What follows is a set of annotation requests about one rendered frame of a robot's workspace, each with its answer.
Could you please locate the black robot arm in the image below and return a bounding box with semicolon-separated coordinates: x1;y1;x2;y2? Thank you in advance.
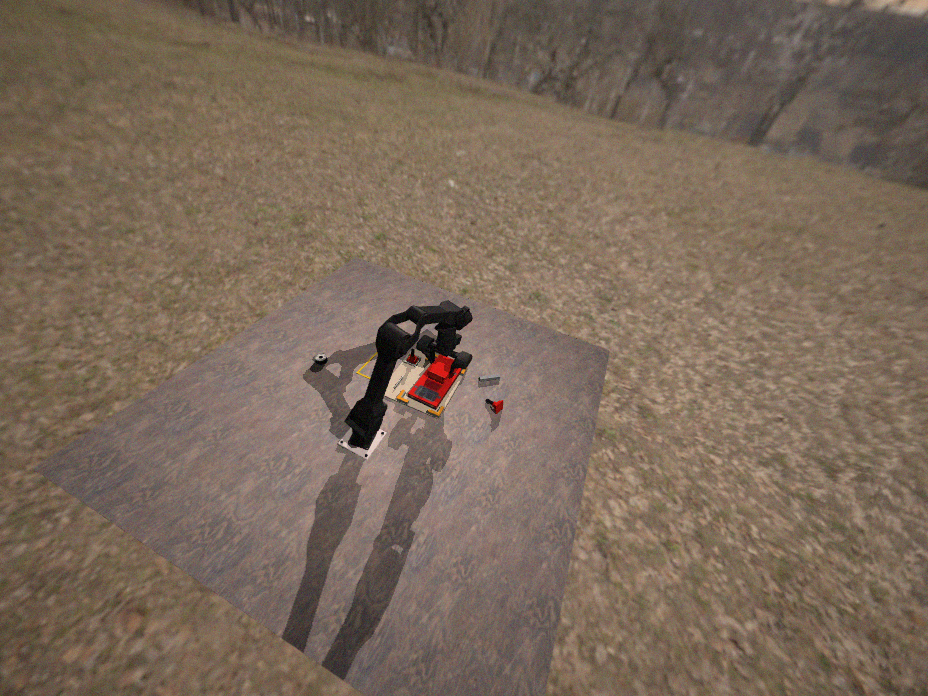
344;300;473;450

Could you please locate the red car hood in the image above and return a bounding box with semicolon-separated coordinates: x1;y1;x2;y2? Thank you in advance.
427;354;454;382

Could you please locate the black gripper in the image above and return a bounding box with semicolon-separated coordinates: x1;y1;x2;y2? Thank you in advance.
416;335;472;373

